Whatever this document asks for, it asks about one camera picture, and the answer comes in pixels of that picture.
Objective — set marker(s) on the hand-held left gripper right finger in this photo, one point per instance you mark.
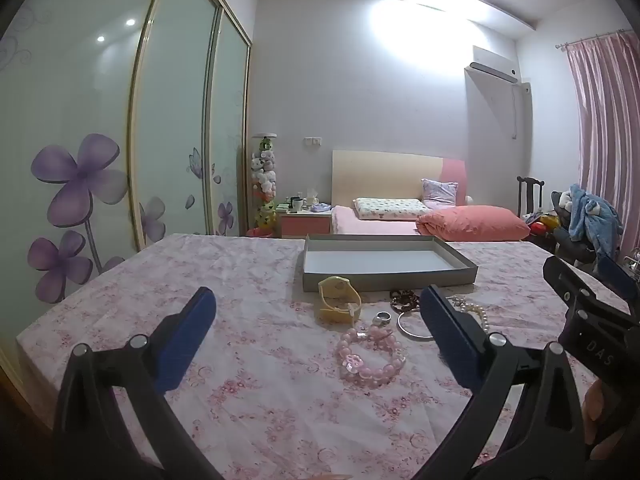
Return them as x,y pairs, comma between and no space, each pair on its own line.
445,335

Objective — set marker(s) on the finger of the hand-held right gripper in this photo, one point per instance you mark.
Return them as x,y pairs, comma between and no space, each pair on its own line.
617,277
570,280

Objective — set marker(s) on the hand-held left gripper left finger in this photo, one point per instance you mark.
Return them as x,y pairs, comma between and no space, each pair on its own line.
185,340

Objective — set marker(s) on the grey cardboard tray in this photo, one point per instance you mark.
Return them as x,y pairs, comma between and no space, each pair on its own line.
380,262

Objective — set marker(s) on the yellow wristwatch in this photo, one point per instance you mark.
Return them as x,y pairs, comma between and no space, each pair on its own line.
336,305

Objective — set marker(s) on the person's right hand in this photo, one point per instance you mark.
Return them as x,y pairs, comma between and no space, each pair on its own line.
595,410

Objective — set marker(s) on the dark grey chair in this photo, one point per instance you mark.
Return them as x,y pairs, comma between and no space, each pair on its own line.
575,247

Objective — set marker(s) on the silver bangle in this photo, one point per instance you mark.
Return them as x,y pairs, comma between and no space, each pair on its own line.
401,327

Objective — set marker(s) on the red and yellow toys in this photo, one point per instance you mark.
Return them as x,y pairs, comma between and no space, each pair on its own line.
542,225

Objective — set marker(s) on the blue fleece garment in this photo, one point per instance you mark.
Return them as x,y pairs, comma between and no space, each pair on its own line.
592,217

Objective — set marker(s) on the pink floral tablecloth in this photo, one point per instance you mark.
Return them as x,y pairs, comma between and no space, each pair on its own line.
250,285

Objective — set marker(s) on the dark wooden chair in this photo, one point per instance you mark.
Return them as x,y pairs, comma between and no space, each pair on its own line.
530,195

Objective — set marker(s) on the folded pink quilt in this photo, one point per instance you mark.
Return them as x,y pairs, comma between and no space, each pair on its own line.
475,222

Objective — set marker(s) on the red plastic bin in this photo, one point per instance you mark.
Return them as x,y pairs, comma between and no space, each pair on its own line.
257,233

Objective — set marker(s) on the bed with pink sheet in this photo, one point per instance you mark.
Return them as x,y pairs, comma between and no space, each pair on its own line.
370,226

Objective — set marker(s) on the white printed pillow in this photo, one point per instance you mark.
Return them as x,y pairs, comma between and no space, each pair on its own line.
390,208

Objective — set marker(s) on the lilac pillow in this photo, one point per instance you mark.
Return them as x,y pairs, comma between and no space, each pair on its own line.
440,192

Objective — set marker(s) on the pink curtain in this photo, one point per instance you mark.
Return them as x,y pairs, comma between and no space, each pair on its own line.
605,120

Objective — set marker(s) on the green books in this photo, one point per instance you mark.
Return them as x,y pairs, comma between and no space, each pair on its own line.
284,207

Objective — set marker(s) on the pink and cream nightstand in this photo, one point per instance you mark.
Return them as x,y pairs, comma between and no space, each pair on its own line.
305,224

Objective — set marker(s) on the cream and pink headboard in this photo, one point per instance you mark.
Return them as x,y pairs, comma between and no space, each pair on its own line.
380,172

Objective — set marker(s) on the clear tube of plush toys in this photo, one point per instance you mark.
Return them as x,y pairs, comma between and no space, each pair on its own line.
264,180

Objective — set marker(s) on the blue cloth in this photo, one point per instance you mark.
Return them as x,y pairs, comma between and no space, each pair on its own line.
320,207

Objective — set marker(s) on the white air conditioner pipe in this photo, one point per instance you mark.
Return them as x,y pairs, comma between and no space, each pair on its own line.
515,110

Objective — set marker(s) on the tissue box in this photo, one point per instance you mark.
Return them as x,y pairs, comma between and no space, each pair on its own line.
313,196

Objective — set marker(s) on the floral glass wardrobe door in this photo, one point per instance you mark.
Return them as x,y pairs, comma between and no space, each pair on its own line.
227,135

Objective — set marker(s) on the white air conditioner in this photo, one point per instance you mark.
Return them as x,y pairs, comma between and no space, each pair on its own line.
492,65

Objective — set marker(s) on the wardrobe door with butterfly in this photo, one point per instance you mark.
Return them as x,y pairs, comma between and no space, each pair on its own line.
175,110

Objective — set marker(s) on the curtain rod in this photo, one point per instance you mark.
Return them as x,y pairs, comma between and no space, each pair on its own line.
590,39

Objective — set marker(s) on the wardrobe door with large flowers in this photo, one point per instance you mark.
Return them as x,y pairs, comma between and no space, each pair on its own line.
65,110

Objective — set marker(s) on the white wall switch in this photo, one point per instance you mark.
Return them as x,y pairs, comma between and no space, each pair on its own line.
312,141

